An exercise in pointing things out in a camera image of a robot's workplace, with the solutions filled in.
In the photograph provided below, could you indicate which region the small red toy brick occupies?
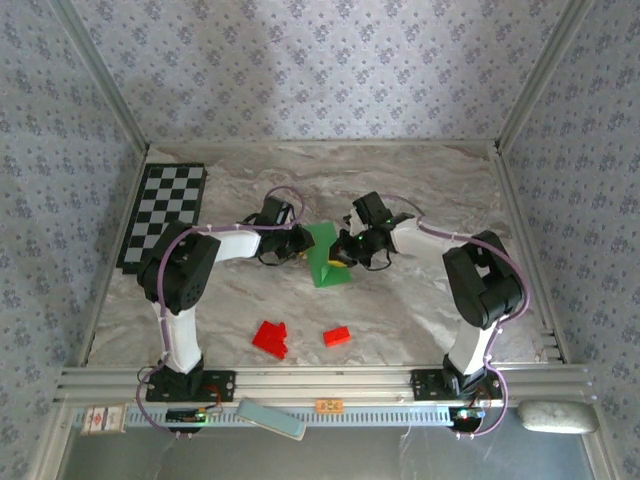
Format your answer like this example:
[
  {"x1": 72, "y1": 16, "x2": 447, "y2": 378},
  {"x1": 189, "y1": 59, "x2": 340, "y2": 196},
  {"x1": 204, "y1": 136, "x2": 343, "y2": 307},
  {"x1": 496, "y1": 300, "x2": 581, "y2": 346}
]
[{"x1": 322, "y1": 325, "x2": 352, "y2": 347}]

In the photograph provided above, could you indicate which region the large red brick assembly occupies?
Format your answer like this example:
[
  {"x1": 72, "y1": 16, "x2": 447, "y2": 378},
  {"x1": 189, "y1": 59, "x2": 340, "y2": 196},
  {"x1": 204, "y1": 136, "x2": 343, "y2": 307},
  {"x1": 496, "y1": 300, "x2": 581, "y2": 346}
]
[{"x1": 251, "y1": 320, "x2": 290, "y2": 360}]

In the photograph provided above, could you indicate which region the black and grey checkerboard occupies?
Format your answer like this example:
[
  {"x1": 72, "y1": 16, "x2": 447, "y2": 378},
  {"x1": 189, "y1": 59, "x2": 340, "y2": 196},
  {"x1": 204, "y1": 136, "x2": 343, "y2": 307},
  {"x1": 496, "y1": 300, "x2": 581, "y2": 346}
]
[{"x1": 115, "y1": 162, "x2": 208, "y2": 274}]

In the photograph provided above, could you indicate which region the grey-blue flat block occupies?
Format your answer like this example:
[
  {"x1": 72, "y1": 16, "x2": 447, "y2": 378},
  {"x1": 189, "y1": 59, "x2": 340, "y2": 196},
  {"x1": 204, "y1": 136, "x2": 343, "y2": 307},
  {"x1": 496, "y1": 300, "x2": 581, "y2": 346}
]
[{"x1": 234, "y1": 398, "x2": 307, "y2": 441}]

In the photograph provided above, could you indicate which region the grey stone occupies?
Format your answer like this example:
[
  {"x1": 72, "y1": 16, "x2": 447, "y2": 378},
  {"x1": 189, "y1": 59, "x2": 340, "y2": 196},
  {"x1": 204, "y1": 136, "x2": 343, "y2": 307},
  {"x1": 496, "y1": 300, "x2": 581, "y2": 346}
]
[{"x1": 517, "y1": 400, "x2": 599, "y2": 434}]

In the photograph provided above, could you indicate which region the red and white card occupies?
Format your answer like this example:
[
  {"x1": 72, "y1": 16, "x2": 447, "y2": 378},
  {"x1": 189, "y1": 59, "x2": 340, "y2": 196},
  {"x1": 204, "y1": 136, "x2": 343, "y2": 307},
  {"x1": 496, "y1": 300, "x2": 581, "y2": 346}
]
[{"x1": 79, "y1": 404, "x2": 126, "y2": 436}]

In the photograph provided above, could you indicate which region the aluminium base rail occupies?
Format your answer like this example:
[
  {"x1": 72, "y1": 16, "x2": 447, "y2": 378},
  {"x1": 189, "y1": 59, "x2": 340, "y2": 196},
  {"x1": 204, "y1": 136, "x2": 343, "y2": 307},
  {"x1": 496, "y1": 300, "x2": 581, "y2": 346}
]
[{"x1": 53, "y1": 364, "x2": 599, "y2": 407}]

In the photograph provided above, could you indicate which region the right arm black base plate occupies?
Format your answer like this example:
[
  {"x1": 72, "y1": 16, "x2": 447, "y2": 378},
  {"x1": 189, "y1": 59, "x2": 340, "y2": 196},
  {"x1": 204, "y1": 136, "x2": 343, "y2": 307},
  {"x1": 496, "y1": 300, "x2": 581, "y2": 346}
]
[{"x1": 410, "y1": 368, "x2": 503, "y2": 401}]

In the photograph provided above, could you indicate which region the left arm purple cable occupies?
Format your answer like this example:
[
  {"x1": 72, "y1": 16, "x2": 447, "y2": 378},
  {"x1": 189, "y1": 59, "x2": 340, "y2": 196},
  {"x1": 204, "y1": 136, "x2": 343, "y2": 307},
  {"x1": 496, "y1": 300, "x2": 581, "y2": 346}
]
[{"x1": 135, "y1": 185, "x2": 307, "y2": 441}]

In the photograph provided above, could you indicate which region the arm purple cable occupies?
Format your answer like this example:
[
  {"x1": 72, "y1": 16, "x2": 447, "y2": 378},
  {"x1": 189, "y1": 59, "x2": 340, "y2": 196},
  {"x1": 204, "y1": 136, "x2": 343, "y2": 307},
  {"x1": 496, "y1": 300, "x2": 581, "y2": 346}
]
[
  {"x1": 135, "y1": 185, "x2": 307, "y2": 441},
  {"x1": 384, "y1": 195, "x2": 532, "y2": 441}
]

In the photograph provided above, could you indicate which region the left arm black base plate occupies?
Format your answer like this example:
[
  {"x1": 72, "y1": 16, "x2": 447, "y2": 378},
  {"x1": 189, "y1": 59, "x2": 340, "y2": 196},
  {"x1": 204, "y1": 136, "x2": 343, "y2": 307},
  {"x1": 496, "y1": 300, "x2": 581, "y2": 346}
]
[{"x1": 145, "y1": 368, "x2": 237, "y2": 403}]

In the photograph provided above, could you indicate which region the grey slotted cable duct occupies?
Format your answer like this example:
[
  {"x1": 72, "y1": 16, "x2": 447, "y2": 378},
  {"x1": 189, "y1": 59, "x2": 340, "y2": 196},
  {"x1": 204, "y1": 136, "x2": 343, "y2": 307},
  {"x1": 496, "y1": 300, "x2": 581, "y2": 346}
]
[{"x1": 122, "y1": 404, "x2": 454, "y2": 429}]

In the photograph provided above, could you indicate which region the aluminium side rail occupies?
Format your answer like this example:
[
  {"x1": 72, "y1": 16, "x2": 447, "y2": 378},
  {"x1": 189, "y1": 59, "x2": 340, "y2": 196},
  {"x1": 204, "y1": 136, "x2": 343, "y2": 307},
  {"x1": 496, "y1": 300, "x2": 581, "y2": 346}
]
[
  {"x1": 492, "y1": 148, "x2": 571, "y2": 364},
  {"x1": 74, "y1": 144, "x2": 151, "y2": 367}
]

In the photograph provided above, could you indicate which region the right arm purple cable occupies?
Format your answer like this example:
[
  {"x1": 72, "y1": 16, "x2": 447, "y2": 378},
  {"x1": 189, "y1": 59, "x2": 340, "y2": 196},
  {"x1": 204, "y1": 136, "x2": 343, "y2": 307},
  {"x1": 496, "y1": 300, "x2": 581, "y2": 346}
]
[{"x1": 384, "y1": 195, "x2": 532, "y2": 441}]

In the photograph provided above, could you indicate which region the aluminium corner post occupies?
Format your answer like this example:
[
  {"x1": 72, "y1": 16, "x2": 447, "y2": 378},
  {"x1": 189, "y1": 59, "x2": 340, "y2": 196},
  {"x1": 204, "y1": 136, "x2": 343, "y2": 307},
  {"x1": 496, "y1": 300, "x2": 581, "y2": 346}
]
[
  {"x1": 49, "y1": 0, "x2": 151, "y2": 151},
  {"x1": 494, "y1": 0, "x2": 597, "y2": 151}
]

